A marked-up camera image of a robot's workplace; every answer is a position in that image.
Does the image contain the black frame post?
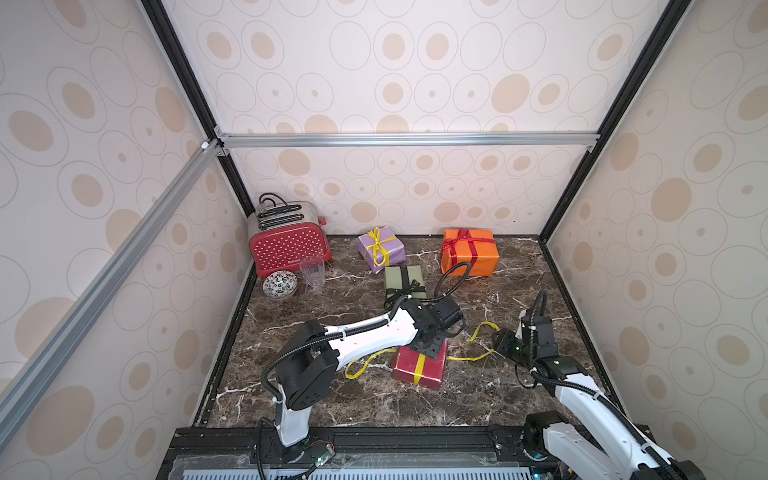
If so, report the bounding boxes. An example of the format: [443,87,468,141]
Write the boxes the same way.
[140,0,255,216]
[538,0,694,245]

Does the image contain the black ribbon on green box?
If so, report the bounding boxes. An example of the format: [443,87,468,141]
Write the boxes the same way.
[386,265,427,301]

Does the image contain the clear plastic cup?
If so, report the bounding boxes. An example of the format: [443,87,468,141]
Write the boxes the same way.
[300,256,326,293]

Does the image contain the red ribbon on orange box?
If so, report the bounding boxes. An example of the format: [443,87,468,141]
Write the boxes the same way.
[442,228,497,277]

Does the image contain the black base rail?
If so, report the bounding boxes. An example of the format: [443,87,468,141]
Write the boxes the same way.
[156,424,577,479]

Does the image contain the red polka dot toaster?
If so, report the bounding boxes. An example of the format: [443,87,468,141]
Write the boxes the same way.
[247,192,332,278]

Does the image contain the horizontal aluminium bar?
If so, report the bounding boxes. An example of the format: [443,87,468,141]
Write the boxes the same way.
[221,131,600,149]

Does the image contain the diagonal aluminium bar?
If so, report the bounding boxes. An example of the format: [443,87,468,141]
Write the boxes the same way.
[1,139,222,448]

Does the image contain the black frame post left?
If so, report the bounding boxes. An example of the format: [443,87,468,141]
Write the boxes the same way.
[140,0,255,216]

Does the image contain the patterned ceramic bowl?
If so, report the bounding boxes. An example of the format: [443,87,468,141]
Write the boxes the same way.
[262,270,298,300]

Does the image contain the purple gift box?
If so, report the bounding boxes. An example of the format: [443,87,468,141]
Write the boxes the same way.
[357,227,407,274]

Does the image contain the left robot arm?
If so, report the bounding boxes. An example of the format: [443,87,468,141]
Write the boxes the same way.
[260,262,472,448]

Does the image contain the yellow ribbon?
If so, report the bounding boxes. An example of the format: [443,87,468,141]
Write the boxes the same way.
[344,341,494,390]
[365,227,397,267]

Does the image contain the black frame post right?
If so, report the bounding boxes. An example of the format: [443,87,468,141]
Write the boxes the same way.
[538,0,694,245]

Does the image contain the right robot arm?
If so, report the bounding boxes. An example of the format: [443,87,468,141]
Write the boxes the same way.
[494,289,705,479]

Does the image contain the orange gift box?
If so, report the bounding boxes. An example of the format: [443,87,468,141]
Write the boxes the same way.
[439,227,501,278]

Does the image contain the yellow ribbon on purple box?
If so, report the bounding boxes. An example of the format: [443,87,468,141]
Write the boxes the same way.
[365,227,397,267]

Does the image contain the green gift box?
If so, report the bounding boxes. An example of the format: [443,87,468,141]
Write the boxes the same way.
[383,264,428,301]

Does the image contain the dark red gift box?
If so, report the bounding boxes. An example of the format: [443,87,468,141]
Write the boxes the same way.
[392,340,449,390]

